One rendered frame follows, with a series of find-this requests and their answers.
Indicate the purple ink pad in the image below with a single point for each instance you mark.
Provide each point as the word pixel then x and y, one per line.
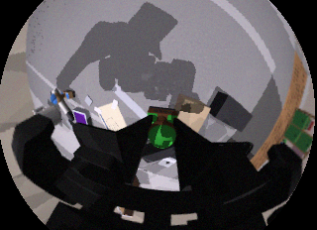
pixel 82 116

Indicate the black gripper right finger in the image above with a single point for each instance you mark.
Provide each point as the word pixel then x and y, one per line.
pixel 195 154

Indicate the white mug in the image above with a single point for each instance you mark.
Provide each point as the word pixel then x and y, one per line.
pixel 50 113

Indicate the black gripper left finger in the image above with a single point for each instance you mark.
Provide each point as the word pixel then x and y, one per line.
pixel 127 144

